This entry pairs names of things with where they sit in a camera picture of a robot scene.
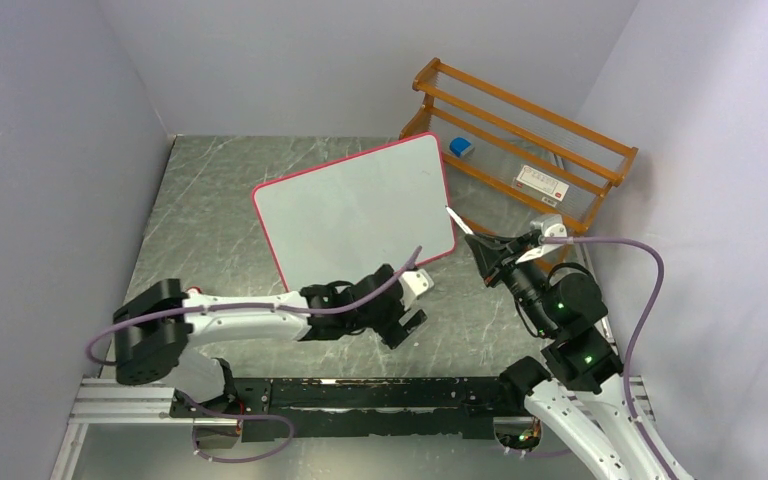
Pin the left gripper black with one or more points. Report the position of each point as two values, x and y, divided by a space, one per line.
396 331

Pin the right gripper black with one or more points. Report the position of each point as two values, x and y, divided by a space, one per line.
487 252

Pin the blue whiteboard marker pen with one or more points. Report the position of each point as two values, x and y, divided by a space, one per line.
459 221

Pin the whiteboard with pink frame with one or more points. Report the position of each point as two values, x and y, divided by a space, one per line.
343 219

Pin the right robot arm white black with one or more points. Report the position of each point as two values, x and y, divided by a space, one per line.
580 390

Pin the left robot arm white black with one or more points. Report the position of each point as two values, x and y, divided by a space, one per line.
167 347

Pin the white labelled box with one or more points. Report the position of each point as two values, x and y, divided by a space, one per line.
549 189

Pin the orange wooden shelf rack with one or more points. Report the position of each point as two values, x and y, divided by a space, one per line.
509 131

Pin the blue eraser on shelf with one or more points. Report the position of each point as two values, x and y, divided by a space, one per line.
461 147

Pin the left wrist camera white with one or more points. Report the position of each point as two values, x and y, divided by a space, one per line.
414 284

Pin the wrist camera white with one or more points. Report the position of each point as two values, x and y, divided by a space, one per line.
550 232
414 284

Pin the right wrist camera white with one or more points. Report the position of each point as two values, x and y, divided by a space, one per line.
550 232

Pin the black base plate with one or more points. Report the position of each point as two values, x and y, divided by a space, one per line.
470 407

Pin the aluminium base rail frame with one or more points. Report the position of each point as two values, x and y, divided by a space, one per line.
212 433

